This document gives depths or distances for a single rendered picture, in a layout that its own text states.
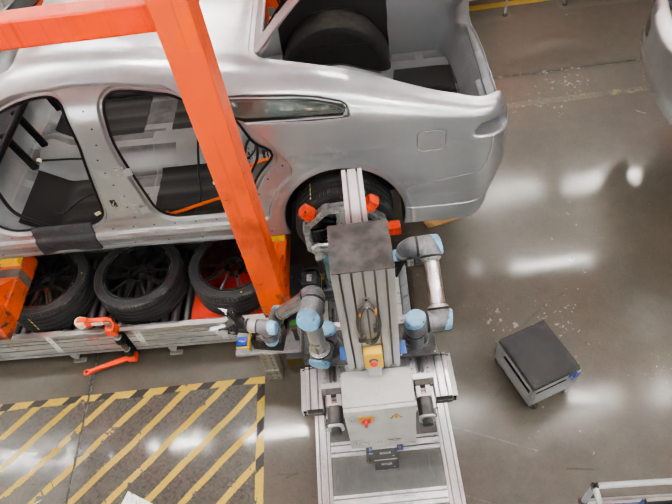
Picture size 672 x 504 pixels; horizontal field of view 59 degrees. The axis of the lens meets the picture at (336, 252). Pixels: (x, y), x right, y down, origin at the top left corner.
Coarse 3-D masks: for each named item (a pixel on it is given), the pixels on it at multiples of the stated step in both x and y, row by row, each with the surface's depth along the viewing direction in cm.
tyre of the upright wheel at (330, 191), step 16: (320, 176) 386; (336, 176) 381; (368, 176) 385; (304, 192) 391; (320, 192) 377; (336, 192) 373; (368, 192) 376; (384, 192) 388; (384, 208) 384; (304, 240) 407
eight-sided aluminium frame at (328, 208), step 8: (320, 208) 376; (328, 208) 372; (336, 208) 372; (344, 208) 371; (320, 216) 376; (368, 216) 377; (376, 216) 377; (384, 216) 383; (304, 224) 386; (312, 224) 382; (304, 232) 387; (312, 240) 401
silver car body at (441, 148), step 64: (64, 0) 378; (256, 0) 376; (320, 0) 463; (384, 0) 465; (448, 0) 463; (0, 64) 451; (64, 64) 338; (128, 64) 335; (256, 64) 335; (320, 64) 480; (384, 64) 482; (448, 64) 485; (0, 128) 432; (64, 128) 488; (128, 128) 496; (192, 128) 464; (256, 128) 341; (320, 128) 342; (384, 128) 342; (448, 128) 343; (0, 192) 409; (64, 192) 454; (128, 192) 379; (192, 192) 440; (448, 192) 384; (0, 256) 424
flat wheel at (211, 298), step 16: (224, 240) 450; (192, 256) 442; (208, 256) 447; (224, 256) 441; (240, 256) 440; (192, 272) 432; (208, 272) 452; (224, 272) 434; (240, 272) 434; (208, 288) 422; (240, 288) 419; (208, 304) 428; (224, 304) 419; (240, 304) 420; (256, 304) 427
